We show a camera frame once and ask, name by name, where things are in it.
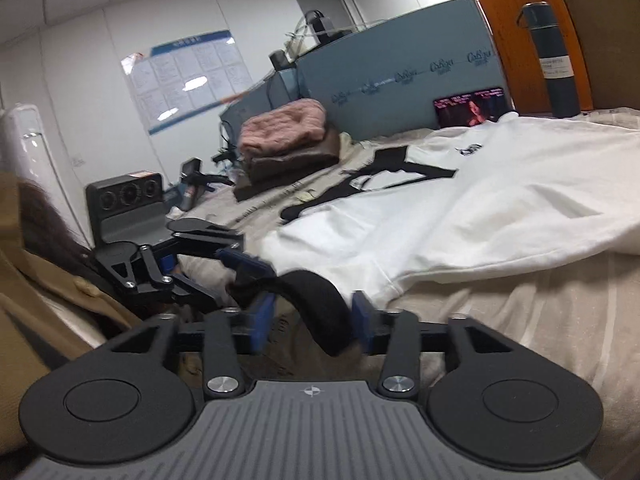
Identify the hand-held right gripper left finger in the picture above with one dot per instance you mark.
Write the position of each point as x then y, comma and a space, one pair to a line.
262, 322

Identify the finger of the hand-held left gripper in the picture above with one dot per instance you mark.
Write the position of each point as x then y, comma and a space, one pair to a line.
200, 292
250, 263

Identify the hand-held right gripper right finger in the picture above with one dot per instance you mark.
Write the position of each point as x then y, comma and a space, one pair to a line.
362, 325

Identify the white T-shirt with black print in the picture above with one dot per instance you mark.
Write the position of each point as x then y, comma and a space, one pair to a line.
500, 210

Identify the black device on stand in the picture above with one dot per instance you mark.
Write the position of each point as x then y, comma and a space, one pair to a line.
195, 180

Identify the person's dark hair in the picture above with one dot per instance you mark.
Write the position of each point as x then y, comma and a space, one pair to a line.
47, 225

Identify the white standing air conditioner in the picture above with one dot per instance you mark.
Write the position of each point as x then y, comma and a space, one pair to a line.
30, 160

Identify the brown folded garment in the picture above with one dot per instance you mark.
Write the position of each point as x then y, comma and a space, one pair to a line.
295, 162

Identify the pink folded garment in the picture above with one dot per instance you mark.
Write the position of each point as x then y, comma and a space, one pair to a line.
282, 127

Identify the person in brown jacket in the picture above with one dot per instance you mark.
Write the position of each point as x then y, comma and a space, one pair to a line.
30, 320

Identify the printed beige bed sheet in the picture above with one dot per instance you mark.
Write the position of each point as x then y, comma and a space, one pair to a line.
525, 340

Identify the smartphone with lit screen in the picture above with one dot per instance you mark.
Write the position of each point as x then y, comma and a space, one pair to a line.
467, 107

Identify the blue-grey printed carton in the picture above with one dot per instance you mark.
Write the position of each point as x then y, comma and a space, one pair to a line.
400, 55

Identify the orange carton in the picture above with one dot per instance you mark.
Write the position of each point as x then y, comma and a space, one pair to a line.
505, 50

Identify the dark blue vacuum bottle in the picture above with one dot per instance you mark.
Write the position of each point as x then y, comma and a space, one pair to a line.
550, 60

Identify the brown cardboard carton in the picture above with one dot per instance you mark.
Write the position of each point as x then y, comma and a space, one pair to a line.
605, 40

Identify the wall poster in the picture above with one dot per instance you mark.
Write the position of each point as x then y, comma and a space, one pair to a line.
187, 77

